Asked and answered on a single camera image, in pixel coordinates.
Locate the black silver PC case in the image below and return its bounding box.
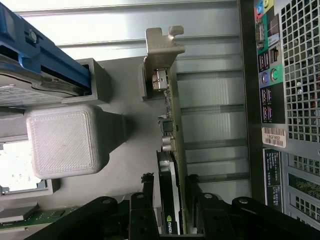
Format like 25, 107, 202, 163
238, 0, 320, 226

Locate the hard disk with blue caddy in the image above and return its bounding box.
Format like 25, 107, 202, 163
0, 0, 92, 108

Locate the green RAM stick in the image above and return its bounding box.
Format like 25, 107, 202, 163
0, 206, 86, 230

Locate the grey printed parts rack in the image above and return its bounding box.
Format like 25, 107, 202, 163
0, 57, 181, 240

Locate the silver CPU chip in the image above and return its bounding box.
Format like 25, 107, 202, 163
0, 141, 48, 195

